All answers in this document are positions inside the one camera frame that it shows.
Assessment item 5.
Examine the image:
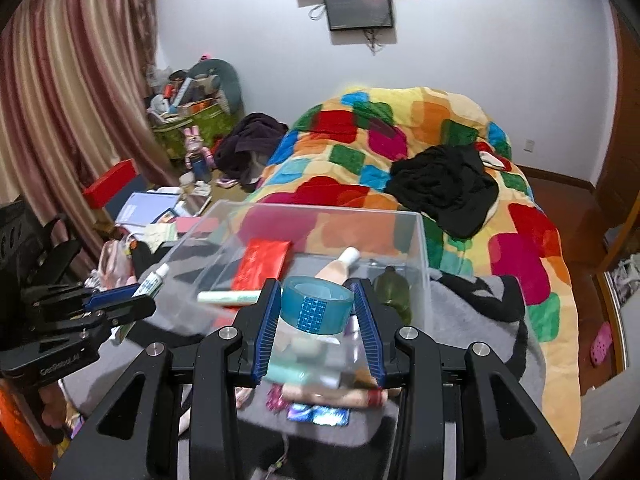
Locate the mint green tube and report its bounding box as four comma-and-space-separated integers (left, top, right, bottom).
266, 362, 341, 389

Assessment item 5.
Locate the white green tube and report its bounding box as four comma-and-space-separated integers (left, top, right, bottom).
111, 263, 169, 346

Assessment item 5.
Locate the dark purple clothing pile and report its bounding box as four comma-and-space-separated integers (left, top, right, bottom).
214, 113, 288, 191

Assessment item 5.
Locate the pink striped curtain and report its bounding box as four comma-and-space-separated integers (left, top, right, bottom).
1, 0, 177, 276

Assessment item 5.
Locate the pink bunny toy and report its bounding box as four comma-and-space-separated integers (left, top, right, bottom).
183, 125, 214, 183

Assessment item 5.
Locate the blue Max box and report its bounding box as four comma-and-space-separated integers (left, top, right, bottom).
286, 403, 350, 427

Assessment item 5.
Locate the dark green bottle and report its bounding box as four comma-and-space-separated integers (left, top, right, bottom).
373, 266, 412, 325

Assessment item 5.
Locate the pink slipper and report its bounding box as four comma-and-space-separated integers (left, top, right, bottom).
589, 322, 613, 367

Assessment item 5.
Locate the beige sachet tube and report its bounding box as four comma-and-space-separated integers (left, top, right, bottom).
316, 247, 360, 285

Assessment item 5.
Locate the beige tube red cap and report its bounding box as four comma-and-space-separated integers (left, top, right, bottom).
281, 384, 390, 410

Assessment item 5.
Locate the clear plastic storage box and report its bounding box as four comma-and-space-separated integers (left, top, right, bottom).
150, 202, 432, 389

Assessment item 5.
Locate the pink glitter hair clip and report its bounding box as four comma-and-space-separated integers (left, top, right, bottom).
266, 384, 291, 413

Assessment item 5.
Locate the blue white booklet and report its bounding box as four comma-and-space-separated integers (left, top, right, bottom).
115, 192, 180, 226

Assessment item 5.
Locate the green cluttered storage basket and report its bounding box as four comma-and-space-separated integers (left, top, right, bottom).
146, 55, 244, 162

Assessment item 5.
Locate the white cream tube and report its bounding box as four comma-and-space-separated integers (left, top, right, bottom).
196, 290, 260, 307

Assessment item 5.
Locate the colourful patchwork quilt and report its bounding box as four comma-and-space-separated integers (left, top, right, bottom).
248, 87, 580, 451

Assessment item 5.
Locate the black clothing pile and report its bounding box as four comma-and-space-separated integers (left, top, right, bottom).
384, 145, 499, 240

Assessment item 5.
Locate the red flat box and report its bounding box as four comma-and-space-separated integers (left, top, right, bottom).
82, 159, 138, 209

